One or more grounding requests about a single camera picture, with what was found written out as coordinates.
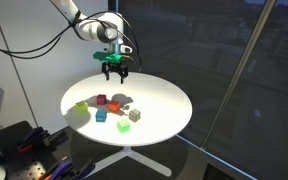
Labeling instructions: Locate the purple clamp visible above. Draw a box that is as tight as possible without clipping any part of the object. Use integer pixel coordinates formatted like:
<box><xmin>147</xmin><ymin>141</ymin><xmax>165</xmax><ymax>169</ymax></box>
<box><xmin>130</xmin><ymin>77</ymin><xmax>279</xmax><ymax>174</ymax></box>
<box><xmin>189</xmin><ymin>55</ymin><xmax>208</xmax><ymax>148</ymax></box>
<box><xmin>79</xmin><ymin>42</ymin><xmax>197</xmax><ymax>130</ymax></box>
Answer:
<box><xmin>16</xmin><ymin>126</ymin><xmax>69</xmax><ymax>154</ymax></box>
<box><xmin>36</xmin><ymin>158</ymin><xmax>96</xmax><ymax>180</ymax></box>

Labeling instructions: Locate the grey block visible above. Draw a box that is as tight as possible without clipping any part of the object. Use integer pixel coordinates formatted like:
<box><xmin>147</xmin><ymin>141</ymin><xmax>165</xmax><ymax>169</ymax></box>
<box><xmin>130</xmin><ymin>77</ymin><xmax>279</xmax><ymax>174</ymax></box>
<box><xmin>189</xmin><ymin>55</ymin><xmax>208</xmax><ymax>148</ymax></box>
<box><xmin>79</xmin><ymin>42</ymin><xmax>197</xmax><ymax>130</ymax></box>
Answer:
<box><xmin>129</xmin><ymin>109</ymin><xmax>141</xmax><ymax>122</ymax></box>

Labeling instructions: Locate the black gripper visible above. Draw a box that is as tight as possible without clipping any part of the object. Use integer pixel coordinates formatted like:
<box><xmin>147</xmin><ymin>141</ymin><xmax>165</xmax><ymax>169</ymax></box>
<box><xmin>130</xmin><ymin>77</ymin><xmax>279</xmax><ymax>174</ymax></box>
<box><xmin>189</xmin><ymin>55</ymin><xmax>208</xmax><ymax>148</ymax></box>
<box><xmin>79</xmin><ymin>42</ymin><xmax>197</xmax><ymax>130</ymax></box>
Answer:
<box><xmin>102</xmin><ymin>62</ymin><xmax>128</xmax><ymax>84</ymax></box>

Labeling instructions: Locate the lime green block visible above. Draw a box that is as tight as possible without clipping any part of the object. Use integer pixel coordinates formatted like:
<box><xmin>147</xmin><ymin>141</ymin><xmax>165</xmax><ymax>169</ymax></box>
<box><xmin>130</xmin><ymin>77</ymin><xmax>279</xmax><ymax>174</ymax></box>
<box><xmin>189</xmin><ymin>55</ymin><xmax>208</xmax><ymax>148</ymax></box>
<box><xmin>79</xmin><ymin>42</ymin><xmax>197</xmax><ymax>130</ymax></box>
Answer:
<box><xmin>75</xmin><ymin>101</ymin><xmax>88</xmax><ymax>113</ymax></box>

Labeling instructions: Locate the metal window frame pole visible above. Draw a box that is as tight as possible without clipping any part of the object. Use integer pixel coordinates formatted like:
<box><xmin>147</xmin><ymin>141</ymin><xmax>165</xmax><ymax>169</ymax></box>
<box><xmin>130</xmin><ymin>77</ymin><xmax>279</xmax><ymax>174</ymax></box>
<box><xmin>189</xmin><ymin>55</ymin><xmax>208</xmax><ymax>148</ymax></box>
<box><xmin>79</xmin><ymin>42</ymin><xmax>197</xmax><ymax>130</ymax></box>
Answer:
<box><xmin>202</xmin><ymin>0</ymin><xmax>277</xmax><ymax>150</ymax></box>

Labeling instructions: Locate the purple clamp lower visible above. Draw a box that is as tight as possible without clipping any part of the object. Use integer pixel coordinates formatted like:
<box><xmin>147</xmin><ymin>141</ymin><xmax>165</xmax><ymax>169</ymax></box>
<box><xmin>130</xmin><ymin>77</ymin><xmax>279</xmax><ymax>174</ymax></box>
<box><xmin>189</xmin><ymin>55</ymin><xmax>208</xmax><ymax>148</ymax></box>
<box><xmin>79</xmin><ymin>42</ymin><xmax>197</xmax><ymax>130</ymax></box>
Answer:
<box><xmin>36</xmin><ymin>158</ymin><xmax>96</xmax><ymax>180</ymax></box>

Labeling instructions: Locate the blue block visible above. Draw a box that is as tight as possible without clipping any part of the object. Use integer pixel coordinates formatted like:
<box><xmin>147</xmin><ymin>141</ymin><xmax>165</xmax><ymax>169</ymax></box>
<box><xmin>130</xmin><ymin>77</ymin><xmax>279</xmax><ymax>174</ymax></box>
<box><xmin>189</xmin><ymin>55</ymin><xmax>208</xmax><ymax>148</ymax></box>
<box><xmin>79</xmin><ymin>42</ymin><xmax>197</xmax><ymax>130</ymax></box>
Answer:
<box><xmin>95</xmin><ymin>109</ymin><xmax>107</xmax><ymax>122</ymax></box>

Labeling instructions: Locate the round white table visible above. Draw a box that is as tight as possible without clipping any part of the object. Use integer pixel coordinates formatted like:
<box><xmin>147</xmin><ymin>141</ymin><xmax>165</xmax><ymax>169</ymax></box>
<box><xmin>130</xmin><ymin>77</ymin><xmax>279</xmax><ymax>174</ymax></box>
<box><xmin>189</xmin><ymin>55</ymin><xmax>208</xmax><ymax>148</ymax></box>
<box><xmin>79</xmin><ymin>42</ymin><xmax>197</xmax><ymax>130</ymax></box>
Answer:
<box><xmin>60</xmin><ymin>71</ymin><xmax>194</xmax><ymax>148</ymax></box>

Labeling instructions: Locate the pink block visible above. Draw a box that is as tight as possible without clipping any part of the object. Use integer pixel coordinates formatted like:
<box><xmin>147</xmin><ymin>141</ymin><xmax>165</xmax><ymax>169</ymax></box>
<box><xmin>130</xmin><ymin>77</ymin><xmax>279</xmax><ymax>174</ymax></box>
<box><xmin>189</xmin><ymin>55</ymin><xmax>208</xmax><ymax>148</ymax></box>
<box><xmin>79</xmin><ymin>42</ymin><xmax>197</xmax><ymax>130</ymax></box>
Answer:
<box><xmin>96</xmin><ymin>94</ymin><xmax>106</xmax><ymax>105</ymax></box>

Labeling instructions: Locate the white table base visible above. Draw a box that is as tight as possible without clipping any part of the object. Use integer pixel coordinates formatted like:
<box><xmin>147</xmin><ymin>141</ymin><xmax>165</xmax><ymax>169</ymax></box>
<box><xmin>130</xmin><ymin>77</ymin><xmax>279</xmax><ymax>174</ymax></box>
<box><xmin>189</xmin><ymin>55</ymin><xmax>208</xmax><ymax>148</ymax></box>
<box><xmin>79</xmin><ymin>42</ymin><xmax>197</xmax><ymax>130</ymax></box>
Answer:
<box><xmin>88</xmin><ymin>146</ymin><xmax>172</xmax><ymax>177</ymax></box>

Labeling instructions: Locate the purple clamp upper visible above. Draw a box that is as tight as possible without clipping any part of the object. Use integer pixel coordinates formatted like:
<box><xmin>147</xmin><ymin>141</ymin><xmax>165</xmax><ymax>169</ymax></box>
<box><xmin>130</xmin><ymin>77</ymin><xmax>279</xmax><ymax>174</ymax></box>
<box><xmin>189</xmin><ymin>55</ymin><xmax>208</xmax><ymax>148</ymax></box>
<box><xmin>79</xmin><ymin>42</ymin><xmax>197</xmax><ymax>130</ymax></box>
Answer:
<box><xmin>16</xmin><ymin>126</ymin><xmax>69</xmax><ymax>154</ymax></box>

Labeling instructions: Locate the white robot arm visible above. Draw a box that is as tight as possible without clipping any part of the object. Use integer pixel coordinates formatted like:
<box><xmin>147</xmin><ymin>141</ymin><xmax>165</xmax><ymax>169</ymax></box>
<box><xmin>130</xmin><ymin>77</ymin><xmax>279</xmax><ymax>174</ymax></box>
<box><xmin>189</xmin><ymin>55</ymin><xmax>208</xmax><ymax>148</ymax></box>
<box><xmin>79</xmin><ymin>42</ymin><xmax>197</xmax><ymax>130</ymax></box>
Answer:
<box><xmin>50</xmin><ymin>0</ymin><xmax>133</xmax><ymax>83</ymax></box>

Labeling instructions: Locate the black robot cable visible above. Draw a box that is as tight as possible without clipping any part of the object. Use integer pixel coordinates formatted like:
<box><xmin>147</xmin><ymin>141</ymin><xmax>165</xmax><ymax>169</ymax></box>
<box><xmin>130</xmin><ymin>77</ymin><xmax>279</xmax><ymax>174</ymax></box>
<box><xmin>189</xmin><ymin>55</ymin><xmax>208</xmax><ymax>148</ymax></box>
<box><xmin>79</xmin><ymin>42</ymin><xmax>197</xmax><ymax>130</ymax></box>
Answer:
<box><xmin>0</xmin><ymin>10</ymin><xmax>142</xmax><ymax>72</ymax></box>

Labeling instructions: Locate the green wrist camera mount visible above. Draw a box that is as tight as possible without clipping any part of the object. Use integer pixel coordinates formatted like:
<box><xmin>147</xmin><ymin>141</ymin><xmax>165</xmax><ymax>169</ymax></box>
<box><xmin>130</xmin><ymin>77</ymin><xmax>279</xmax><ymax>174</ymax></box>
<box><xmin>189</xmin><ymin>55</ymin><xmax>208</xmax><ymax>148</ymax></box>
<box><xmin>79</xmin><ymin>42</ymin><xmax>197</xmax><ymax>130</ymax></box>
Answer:
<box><xmin>93</xmin><ymin>52</ymin><xmax>122</xmax><ymax>63</ymax></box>

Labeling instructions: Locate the orange block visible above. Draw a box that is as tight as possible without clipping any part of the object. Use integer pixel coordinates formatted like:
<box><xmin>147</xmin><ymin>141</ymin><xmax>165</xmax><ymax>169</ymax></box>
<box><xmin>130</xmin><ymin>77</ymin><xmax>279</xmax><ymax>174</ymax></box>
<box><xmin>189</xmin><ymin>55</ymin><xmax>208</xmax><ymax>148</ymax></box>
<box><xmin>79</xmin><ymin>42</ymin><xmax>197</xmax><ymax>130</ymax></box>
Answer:
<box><xmin>108</xmin><ymin>100</ymin><xmax>120</xmax><ymax>112</ymax></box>

